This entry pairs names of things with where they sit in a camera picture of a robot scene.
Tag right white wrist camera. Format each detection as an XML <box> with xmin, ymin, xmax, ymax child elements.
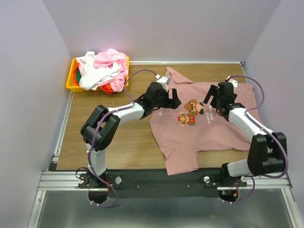
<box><xmin>225</xmin><ymin>76</ymin><xmax>238</xmax><ymax>90</ymax></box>

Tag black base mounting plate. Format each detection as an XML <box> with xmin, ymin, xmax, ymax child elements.
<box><xmin>78</xmin><ymin>168</ymin><xmax>247</xmax><ymax>200</ymax></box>

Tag yellow plastic bin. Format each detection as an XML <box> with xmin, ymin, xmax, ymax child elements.
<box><xmin>66</xmin><ymin>56</ymin><xmax>129</xmax><ymax>92</ymax></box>

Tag dusty pink mario t-shirt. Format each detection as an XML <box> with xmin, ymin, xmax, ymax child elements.
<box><xmin>150</xmin><ymin>67</ymin><xmax>251</xmax><ymax>175</ymax></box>

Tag orange red t-shirt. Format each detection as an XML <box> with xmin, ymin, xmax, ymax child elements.
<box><xmin>99</xmin><ymin>84</ymin><xmax>114</xmax><ymax>95</ymax></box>

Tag white t-shirt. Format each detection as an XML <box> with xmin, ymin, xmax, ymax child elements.
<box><xmin>76</xmin><ymin>51</ymin><xmax>122</xmax><ymax>91</ymax></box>

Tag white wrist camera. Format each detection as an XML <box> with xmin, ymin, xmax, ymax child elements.
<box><xmin>225</xmin><ymin>76</ymin><xmax>238</xmax><ymax>90</ymax></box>
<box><xmin>155</xmin><ymin>74</ymin><xmax>171</xmax><ymax>92</ymax></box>

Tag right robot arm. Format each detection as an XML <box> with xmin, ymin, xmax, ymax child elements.
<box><xmin>203</xmin><ymin>81</ymin><xmax>289</xmax><ymax>179</ymax></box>

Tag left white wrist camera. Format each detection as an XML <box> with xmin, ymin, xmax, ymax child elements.
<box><xmin>155</xmin><ymin>74</ymin><xmax>171</xmax><ymax>92</ymax></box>

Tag light pink t-shirt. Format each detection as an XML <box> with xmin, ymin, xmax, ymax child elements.
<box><xmin>94</xmin><ymin>48</ymin><xmax>128</xmax><ymax>92</ymax></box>

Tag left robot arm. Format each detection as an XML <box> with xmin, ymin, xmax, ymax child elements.
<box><xmin>80</xmin><ymin>80</ymin><xmax>181</xmax><ymax>185</ymax></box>

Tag green t-shirt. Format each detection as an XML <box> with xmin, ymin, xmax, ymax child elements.
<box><xmin>72</xmin><ymin>67</ymin><xmax>82</xmax><ymax>86</ymax></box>

